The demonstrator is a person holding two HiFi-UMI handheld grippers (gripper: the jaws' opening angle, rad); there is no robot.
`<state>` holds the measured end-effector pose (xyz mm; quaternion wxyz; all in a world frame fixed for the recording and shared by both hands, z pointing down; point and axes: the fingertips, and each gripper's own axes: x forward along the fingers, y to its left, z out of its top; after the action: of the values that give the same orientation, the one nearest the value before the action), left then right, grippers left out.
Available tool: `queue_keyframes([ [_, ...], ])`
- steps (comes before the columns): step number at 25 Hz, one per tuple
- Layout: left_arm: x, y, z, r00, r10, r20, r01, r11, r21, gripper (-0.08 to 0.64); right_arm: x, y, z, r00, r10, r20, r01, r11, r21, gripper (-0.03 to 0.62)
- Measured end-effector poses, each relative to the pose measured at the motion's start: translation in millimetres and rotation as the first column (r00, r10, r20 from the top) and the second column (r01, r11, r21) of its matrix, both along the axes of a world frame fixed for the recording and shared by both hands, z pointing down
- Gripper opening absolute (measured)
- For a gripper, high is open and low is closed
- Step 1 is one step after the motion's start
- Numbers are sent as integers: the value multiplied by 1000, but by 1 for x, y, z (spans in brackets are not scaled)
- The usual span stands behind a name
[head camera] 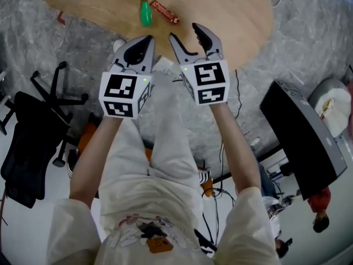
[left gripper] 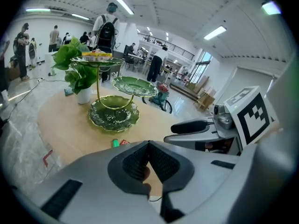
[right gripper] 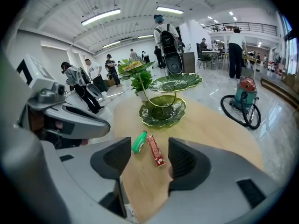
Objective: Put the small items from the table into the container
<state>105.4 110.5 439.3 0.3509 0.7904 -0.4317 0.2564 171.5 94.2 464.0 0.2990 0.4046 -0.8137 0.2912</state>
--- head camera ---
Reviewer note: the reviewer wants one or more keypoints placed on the person's right hand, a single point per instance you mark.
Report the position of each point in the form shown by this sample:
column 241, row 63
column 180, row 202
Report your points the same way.
column 199, row 41

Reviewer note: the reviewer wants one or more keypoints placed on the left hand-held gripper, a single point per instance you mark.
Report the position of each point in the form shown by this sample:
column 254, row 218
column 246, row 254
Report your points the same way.
column 118, row 87

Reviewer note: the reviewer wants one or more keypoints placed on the person's right forearm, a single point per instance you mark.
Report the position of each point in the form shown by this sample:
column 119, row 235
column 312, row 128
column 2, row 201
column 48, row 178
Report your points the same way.
column 234, row 153

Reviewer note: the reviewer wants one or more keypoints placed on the person's white left shoe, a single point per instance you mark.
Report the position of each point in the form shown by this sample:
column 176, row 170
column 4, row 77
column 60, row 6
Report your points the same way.
column 119, row 45

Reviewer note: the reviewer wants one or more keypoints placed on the grey round seat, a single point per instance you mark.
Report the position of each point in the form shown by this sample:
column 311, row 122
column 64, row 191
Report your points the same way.
column 314, row 92

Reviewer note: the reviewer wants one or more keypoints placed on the black white striped cloth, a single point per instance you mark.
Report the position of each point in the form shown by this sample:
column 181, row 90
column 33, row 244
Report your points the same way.
column 204, row 177

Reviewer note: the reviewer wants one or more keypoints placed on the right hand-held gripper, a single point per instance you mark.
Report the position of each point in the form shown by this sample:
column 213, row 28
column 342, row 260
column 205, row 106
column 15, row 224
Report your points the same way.
column 211, row 74

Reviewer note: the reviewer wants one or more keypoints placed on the red snack bar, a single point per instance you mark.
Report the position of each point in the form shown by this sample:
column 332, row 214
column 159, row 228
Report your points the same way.
column 164, row 11

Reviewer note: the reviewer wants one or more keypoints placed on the person's light grey trousers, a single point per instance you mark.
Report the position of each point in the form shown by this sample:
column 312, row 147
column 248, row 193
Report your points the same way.
column 171, row 126

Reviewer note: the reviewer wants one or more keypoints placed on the black office chair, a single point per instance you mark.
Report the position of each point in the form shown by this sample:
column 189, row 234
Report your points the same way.
column 27, row 148

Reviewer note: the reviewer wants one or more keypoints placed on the orange stool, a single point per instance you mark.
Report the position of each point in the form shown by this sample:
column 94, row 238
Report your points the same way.
column 88, row 137

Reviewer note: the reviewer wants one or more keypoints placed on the white printed cushion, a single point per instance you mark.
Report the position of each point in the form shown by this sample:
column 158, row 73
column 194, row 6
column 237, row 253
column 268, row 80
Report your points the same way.
column 337, row 109

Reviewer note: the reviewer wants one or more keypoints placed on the person's white right shoe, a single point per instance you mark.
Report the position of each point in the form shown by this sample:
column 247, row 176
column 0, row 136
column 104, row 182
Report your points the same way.
column 165, row 65

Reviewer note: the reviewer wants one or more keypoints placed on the small green bottle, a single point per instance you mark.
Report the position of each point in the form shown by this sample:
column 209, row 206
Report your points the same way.
column 146, row 15

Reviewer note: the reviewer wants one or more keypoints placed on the person's cream shirt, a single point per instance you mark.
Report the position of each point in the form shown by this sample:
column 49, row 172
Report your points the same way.
column 149, row 195

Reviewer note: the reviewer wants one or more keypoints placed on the person's white shoe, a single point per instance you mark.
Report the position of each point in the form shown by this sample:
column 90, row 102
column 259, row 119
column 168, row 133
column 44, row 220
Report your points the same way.
column 165, row 65
column 119, row 45

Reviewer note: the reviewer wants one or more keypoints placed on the large black monitor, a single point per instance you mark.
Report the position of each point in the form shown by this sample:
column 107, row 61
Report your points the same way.
column 295, row 137

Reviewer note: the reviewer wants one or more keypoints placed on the person's left forearm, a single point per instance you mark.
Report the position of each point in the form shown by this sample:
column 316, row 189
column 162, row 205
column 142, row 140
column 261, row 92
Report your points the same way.
column 91, row 161

